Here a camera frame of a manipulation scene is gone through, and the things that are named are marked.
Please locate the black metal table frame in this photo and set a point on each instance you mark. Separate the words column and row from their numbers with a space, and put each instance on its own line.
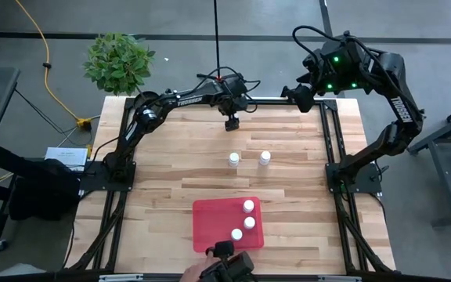
column 272, row 102

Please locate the red plastic basket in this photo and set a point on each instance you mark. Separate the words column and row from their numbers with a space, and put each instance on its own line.
column 213, row 223

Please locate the black bag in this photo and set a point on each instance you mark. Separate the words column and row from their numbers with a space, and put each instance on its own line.
column 41, row 196

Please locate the green leafy plant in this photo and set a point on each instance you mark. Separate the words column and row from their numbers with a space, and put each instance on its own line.
column 117, row 64

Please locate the black tripod stand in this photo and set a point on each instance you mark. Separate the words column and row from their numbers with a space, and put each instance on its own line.
column 216, row 39

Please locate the silver metal bracket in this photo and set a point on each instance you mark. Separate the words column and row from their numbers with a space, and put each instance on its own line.
column 120, row 277
column 339, row 279

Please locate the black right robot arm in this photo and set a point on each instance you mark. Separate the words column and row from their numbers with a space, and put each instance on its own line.
column 401, row 109

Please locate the black plant pot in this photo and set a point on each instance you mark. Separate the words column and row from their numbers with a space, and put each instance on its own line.
column 143, row 98

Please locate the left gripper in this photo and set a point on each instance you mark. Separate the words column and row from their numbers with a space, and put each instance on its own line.
column 233, row 105

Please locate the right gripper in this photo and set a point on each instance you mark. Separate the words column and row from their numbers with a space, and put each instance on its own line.
column 325, row 84

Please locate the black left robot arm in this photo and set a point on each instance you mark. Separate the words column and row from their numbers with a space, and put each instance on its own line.
column 188, row 100

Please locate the person's hand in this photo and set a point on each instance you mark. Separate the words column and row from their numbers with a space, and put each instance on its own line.
column 194, row 272

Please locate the white label box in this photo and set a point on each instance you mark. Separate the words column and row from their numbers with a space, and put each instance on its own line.
column 66, row 156

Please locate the person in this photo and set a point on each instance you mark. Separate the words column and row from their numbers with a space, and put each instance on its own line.
column 18, row 270

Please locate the white pill bottle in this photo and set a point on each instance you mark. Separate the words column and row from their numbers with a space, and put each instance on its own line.
column 233, row 159
column 248, row 206
column 249, row 223
column 237, row 234
column 265, row 157

